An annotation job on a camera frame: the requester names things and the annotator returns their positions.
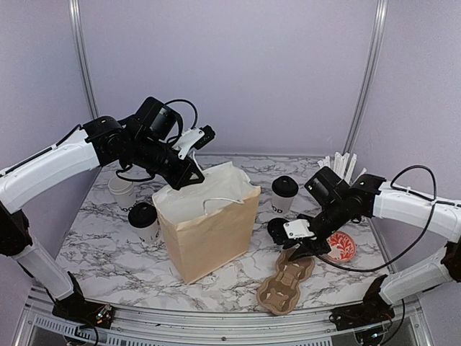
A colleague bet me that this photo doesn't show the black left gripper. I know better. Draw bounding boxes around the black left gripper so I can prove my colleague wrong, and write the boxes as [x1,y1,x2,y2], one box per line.
[130,134,205,190]

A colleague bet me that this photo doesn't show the brown paper takeout bag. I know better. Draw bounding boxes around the brown paper takeout bag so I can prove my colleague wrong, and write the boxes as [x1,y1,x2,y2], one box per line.
[152,161,261,284]

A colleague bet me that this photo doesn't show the brown cardboard cup carrier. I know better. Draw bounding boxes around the brown cardboard cup carrier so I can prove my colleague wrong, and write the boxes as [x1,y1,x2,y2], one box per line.
[256,249,315,316]

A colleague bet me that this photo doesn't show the stack of white cups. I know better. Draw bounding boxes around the stack of white cups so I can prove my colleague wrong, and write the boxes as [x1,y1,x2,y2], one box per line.
[108,176,136,213]

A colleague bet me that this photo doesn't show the black coffee cup lid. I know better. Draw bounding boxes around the black coffee cup lid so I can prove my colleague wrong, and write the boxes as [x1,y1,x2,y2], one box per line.
[272,175,299,198]

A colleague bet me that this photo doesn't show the white paper coffee cup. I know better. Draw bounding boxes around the white paper coffee cup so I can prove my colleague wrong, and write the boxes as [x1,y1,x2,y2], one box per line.
[271,192,295,216]

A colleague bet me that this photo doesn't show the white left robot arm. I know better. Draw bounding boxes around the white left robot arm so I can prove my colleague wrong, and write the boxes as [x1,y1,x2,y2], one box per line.
[1,97,215,321]

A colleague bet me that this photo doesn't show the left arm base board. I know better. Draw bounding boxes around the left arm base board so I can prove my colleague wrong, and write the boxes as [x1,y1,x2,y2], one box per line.
[52,301,115,329]

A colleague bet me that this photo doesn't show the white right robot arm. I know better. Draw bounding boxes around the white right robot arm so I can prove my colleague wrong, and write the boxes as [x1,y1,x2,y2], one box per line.
[284,167,460,323]

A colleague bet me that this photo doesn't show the right arm base board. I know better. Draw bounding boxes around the right arm base board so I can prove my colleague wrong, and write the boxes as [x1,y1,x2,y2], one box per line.
[329,301,395,331]

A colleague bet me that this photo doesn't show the red floral bowl right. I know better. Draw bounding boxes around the red floral bowl right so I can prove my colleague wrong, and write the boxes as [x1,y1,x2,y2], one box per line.
[326,231,357,263]

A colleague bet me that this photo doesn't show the stack of black lids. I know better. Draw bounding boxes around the stack of black lids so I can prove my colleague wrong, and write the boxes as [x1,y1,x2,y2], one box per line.
[267,218,287,245]

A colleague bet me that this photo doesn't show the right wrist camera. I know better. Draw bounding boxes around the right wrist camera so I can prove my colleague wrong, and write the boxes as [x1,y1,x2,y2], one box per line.
[283,219,315,239]

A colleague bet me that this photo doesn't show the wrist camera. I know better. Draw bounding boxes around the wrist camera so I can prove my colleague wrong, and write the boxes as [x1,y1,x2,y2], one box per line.
[283,219,315,239]
[173,125,215,160]

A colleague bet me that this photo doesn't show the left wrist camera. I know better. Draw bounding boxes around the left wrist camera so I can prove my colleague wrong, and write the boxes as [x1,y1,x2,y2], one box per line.
[173,125,215,160]

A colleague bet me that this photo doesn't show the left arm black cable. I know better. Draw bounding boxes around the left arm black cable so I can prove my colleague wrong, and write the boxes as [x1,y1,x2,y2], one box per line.
[0,99,199,181]

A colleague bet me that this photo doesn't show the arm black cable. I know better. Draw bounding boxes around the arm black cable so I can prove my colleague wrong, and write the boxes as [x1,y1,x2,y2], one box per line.
[313,164,461,273]
[0,99,199,181]

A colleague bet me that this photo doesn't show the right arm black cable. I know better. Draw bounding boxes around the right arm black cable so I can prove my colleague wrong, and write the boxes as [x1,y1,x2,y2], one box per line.
[313,164,461,273]

